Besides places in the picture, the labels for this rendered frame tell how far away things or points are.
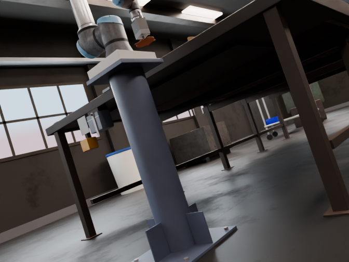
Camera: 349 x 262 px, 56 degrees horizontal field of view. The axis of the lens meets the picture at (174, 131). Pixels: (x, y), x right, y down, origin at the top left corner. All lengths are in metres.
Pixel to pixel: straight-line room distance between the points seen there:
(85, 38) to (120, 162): 3.78
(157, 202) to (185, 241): 0.21
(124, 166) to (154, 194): 3.85
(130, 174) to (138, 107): 3.89
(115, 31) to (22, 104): 3.91
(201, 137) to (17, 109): 3.21
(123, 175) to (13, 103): 1.96
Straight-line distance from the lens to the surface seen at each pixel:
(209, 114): 4.07
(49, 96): 5.62
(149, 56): 1.55
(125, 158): 5.29
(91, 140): 2.32
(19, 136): 5.21
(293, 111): 8.14
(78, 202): 2.65
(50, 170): 5.30
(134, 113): 1.46
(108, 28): 1.61
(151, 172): 1.45
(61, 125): 2.57
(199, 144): 6.32
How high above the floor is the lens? 0.44
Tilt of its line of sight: 3 degrees up
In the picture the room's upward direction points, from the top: 18 degrees counter-clockwise
